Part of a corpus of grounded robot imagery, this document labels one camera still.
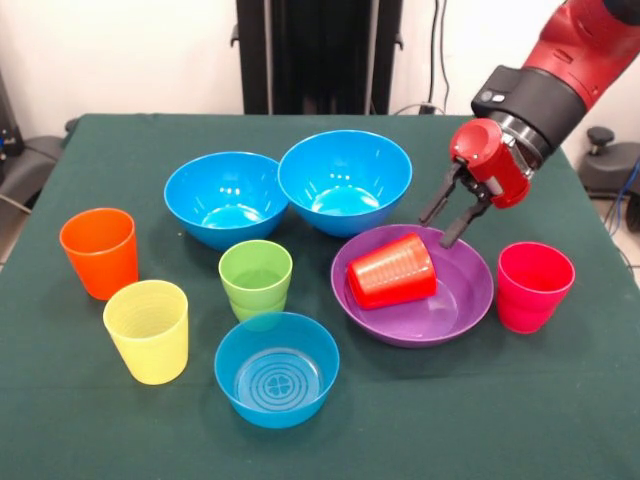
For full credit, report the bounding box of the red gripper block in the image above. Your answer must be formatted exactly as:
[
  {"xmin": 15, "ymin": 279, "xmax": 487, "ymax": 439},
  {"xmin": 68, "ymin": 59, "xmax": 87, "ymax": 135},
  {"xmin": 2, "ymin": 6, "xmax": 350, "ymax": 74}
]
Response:
[{"xmin": 418, "ymin": 117, "xmax": 532, "ymax": 250}]

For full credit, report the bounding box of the red plastic cup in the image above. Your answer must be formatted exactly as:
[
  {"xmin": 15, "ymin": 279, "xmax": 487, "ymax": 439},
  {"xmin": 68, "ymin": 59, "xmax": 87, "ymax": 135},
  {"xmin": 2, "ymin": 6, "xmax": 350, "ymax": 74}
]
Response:
[{"xmin": 347, "ymin": 232, "xmax": 439, "ymax": 310}]

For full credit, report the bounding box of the purple plastic bowl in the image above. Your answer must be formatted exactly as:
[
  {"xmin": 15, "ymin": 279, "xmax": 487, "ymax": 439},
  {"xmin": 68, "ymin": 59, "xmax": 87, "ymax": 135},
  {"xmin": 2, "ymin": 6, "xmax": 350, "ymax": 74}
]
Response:
[{"xmin": 330, "ymin": 224, "xmax": 495, "ymax": 349}]

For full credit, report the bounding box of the large blue plastic bowl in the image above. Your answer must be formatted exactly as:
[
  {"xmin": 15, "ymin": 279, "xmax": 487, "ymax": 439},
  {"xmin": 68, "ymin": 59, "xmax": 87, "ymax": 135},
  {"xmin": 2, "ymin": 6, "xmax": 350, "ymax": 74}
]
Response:
[
  {"xmin": 163, "ymin": 152, "xmax": 290, "ymax": 252},
  {"xmin": 277, "ymin": 129, "xmax": 414, "ymax": 239}
]

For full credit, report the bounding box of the pink plastic cup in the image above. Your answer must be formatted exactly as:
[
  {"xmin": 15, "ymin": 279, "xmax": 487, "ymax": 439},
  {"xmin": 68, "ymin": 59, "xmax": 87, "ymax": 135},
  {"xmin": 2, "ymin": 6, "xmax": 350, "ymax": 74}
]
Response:
[{"xmin": 496, "ymin": 241, "xmax": 576, "ymax": 335}]

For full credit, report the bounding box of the dark grey machine foot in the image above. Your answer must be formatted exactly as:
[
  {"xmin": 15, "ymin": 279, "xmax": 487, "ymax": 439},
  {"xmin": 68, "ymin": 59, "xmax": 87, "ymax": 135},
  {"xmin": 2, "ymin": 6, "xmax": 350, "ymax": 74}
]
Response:
[
  {"xmin": 579, "ymin": 125, "xmax": 640, "ymax": 199},
  {"xmin": 0, "ymin": 134, "xmax": 66, "ymax": 211}
]

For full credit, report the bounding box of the green plastic cup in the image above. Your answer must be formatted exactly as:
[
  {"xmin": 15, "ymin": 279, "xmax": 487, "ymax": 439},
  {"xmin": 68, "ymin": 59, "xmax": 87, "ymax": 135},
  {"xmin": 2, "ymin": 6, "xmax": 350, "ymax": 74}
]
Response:
[
  {"xmin": 218, "ymin": 240, "xmax": 294, "ymax": 304},
  {"xmin": 227, "ymin": 289, "xmax": 289, "ymax": 324}
]

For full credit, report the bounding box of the dark green tablecloth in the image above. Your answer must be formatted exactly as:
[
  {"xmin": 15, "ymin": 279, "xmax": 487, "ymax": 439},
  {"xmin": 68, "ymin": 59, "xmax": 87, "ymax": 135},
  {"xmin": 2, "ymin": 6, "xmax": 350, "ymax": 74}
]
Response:
[{"xmin": 0, "ymin": 113, "xmax": 640, "ymax": 480}]

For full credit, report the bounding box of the small patterned blue bowl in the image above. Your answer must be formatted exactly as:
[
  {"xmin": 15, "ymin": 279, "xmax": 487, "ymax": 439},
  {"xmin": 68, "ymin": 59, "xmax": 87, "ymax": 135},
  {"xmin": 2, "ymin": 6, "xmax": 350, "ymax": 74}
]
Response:
[{"xmin": 214, "ymin": 312, "xmax": 341, "ymax": 430}]

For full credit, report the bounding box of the yellow plastic cup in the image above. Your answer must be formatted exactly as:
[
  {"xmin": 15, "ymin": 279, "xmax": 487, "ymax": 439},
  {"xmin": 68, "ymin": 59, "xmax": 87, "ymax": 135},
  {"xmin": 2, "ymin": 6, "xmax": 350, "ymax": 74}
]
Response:
[{"xmin": 102, "ymin": 279, "xmax": 190, "ymax": 386}]

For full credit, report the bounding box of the orange plastic cup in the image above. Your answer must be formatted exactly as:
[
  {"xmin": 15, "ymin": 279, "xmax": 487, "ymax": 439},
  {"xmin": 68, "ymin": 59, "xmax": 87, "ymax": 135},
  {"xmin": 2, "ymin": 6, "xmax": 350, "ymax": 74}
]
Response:
[{"xmin": 58, "ymin": 207, "xmax": 140, "ymax": 302}]

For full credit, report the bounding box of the black cable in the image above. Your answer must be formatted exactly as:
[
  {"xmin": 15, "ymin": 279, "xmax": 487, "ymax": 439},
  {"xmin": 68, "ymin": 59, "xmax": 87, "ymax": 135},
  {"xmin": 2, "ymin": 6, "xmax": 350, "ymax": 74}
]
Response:
[{"xmin": 427, "ymin": 0, "xmax": 451, "ymax": 115}]

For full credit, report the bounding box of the blue cable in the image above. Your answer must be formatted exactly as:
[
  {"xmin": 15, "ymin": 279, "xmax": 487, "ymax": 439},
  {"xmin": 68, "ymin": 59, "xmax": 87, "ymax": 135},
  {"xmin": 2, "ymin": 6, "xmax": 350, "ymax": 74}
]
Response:
[{"xmin": 607, "ymin": 159, "xmax": 640, "ymax": 236}]

